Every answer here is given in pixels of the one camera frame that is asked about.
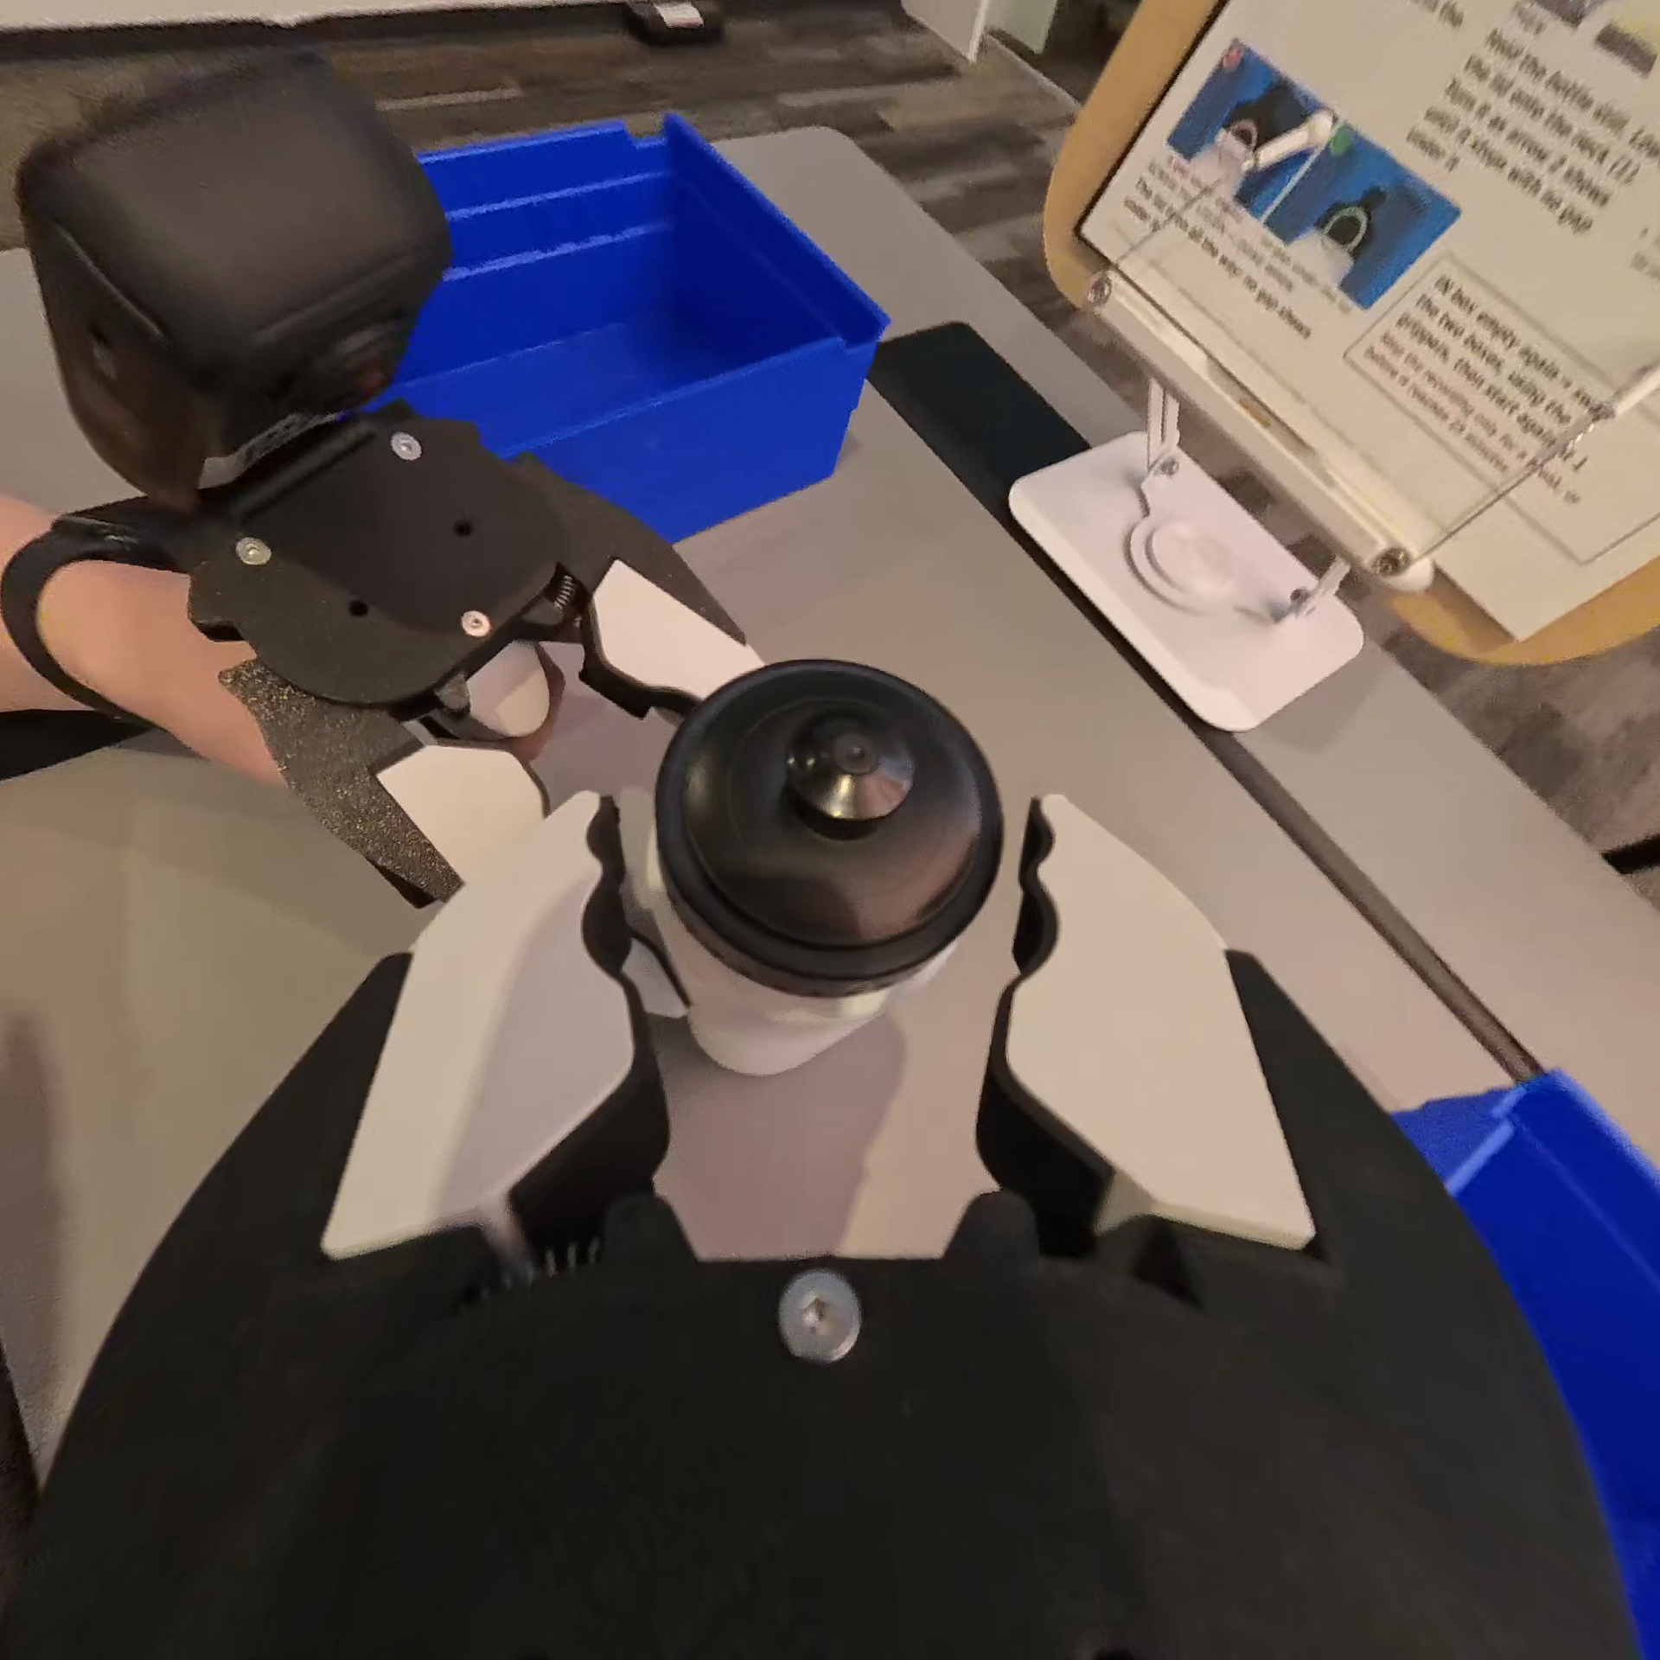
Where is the black bottle lid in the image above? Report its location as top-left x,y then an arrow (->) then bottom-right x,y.
652,658 -> 1008,997

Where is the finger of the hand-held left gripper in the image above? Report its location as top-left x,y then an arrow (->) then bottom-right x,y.
581,557 -> 767,721
376,743 -> 553,885

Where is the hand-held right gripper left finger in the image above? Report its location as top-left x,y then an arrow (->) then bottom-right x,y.
320,790 -> 672,1280

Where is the white plastic bottle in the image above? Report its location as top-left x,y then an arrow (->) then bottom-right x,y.
621,788 -> 964,1078

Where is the white stand base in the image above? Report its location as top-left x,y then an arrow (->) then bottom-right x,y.
1010,375 -> 1368,733

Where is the blue plastic bin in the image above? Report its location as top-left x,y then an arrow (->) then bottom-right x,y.
1393,1069 -> 1660,1622
376,114 -> 891,547

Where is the printed instruction sheet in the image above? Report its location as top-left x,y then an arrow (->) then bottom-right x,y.
1079,0 -> 1660,567

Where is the metal page holder wire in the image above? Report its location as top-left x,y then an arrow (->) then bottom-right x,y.
1372,363 -> 1660,580
1089,110 -> 1340,308

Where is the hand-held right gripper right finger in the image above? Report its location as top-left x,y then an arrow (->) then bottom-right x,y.
974,794 -> 1318,1278

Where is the person's left hand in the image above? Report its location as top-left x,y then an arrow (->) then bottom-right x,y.
36,563 -> 291,786

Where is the black wrist band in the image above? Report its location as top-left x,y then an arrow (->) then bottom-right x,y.
0,511 -> 180,723

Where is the wooden document board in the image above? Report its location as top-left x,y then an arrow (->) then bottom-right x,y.
1043,0 -> 1660,665

